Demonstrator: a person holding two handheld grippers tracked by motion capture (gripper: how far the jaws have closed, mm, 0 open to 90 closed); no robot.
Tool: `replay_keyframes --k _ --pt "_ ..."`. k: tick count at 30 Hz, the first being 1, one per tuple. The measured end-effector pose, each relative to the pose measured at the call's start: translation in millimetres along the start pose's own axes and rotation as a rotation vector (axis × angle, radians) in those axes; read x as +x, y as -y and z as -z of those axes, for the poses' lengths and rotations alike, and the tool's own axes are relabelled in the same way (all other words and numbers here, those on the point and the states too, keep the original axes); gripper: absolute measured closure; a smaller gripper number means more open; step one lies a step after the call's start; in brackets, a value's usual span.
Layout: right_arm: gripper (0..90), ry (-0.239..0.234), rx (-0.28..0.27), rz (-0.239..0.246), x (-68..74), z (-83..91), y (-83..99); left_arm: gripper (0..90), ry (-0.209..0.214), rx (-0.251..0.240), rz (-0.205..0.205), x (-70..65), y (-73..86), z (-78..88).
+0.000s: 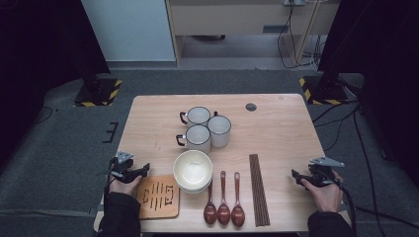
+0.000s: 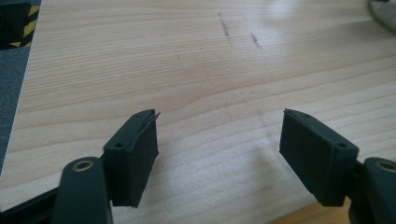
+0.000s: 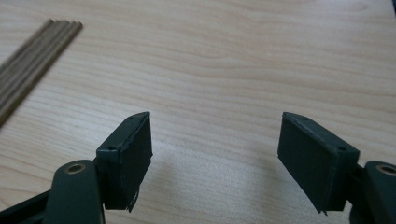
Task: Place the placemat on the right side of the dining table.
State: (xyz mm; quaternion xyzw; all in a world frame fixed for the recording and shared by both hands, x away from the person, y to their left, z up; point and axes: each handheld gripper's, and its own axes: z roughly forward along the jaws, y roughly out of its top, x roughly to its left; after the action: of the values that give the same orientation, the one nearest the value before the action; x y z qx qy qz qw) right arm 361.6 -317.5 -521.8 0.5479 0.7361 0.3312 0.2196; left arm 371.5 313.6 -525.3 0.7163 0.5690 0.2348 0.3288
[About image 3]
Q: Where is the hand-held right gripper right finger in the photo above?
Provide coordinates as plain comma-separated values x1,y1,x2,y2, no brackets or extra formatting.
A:
276,111,361,217

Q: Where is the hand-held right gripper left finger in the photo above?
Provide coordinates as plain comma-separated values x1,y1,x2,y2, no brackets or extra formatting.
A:
94,111,154,214

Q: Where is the row of dark brown chopsticks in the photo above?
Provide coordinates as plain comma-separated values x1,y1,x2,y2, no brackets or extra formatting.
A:
0,18,84,127

